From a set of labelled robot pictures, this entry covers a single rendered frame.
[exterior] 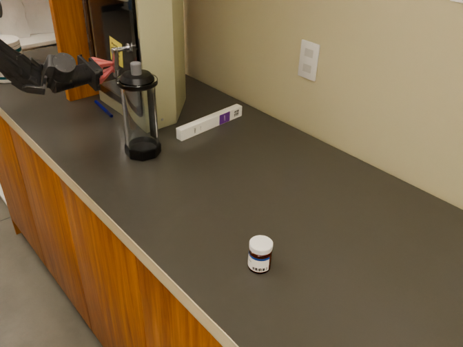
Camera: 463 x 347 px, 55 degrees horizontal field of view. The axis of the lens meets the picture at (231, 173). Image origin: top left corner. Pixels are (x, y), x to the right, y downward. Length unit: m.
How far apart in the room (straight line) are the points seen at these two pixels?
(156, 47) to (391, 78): 0.66
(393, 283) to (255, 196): 0.39
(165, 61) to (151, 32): 0.10
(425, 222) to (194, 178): 0.59
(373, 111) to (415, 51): 0.21
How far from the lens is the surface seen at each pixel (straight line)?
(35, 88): 1.30
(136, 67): 1.22
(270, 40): 1.54
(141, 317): 1.31
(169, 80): 1.42
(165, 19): 1.37
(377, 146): 1.36
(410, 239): 1.11
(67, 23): 1.64
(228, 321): 0.86
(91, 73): 1.33
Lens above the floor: 1.61
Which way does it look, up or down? 33 degrees down
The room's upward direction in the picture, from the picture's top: 2 degrees clockwise
